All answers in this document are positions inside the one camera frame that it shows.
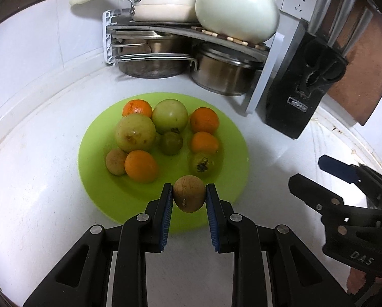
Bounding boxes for large yellow-green round fruit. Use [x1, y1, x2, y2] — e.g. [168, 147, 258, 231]
[115, 114, 157, 153]

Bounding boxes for person's right hand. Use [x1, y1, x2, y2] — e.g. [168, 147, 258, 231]
[347, 268, 375, 295]

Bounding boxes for green tomato with stem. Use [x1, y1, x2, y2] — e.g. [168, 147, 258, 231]
[188, 152, 222, 180]

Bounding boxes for black scissors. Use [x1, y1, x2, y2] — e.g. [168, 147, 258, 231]
[298, 38, 346, 96]

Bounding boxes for white wall socket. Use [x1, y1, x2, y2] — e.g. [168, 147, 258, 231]
[287, 0, 314, 15]

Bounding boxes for steel pot with wire handle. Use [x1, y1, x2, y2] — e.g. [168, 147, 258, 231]
[115, 53, 198, 79]

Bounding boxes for steel pan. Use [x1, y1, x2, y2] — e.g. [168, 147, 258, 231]
[112, 30, 191, 55]

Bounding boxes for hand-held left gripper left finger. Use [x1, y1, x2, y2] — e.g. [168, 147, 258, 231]
[21, 183, 174, 307]

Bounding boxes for small green tomato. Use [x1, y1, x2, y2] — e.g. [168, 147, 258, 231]
[159, 130, 183, 156]

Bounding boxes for white ceramic pot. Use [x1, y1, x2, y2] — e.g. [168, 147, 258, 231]
[195, 0, 295, 43]

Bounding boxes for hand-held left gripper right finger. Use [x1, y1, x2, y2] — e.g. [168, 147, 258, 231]
[205, 183, 354, 307]

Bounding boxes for green plate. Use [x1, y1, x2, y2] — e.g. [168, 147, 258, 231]
[78, 93, 249, 234]

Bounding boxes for brown round fruit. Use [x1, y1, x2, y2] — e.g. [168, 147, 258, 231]
[105, 149, 128, 176]
[173, 175, 207, 213]

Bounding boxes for brown wooden panel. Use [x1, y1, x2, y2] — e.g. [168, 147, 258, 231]
[326, 14, 382, 126]

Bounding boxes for orange mandarin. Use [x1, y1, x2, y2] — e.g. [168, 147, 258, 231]
[190, 107, 219, 135]
[123, 100, 153, 119]

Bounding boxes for white corner rack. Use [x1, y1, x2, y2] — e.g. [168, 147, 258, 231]
[102, 8, 285, 117]

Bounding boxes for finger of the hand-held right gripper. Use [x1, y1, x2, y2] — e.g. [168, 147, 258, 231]
[288, 173, 382, 218]
[318, 154, 382, 199]

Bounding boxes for wooden bead trivet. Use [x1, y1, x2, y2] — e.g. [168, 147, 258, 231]
[192, 26, 270, 51]

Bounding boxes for cream pan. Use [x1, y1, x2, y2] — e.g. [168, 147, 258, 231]
[70, 0, 200, 24]

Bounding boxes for steel pot with lid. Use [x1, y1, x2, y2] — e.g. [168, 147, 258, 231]
[191, 42, 270, 97]

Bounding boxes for orange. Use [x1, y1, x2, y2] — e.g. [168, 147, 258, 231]
[190, 131, 219, 154]
[124, 150, 159, 183]

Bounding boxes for large green tomato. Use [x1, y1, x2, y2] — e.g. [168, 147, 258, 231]
[152, 99, 189, 135]

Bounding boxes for black knife block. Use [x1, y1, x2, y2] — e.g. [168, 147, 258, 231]
[265, 18, 349, 139]

